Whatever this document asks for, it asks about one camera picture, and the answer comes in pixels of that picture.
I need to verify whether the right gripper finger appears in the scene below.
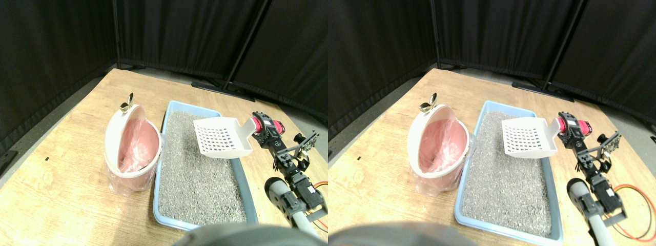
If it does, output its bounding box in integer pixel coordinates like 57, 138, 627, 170
563, 128, 589, 149
558, 112, 581, 130
252, 112, 276, 130
258, 128, 283, 149

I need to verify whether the white scoop with red handle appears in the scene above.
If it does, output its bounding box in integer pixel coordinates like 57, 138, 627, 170
193, 117, 285, 158
501, 117, 593, 158

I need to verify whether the black curtain stand foot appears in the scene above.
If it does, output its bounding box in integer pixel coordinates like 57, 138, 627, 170
191, 80, 256, 103
511, 80, 575, 103

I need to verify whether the black curtain stand pole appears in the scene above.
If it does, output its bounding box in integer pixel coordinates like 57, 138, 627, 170
223, 0, 271, 91
111, 0, 121, 69
429, 0, 441, 69
542, 0, 591, 91

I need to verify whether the blue litter tray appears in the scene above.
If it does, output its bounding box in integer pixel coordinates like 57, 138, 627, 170
455, 100, 563, 244
153, 100, 258, 230

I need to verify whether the white bin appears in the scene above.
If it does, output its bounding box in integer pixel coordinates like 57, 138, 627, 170
105, 93, 163, 196
407, 93, 470, 196

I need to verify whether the black bracket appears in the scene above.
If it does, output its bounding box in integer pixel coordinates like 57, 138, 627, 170
589, 131, 622, 165
284, 131, 320, 165

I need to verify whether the orange wire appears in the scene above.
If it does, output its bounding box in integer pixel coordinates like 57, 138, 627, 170
306, 180, 328, 232
612, 184, 656, 242

